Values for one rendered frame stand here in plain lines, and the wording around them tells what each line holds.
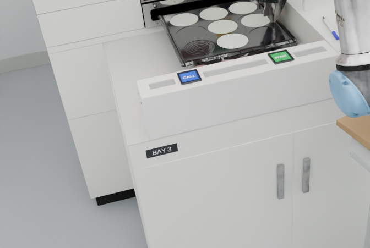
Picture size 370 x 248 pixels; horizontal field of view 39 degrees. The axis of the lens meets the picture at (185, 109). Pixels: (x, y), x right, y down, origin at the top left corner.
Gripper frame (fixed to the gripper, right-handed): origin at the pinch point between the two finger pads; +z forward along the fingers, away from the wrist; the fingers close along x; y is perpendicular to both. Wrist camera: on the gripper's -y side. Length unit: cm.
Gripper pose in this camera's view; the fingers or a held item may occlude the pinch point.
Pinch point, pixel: (273, 17)
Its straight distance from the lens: 180.2
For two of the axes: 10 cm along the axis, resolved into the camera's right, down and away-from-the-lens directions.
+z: 1.0, 8.1, 5.8
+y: -3.9, 5.7, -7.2
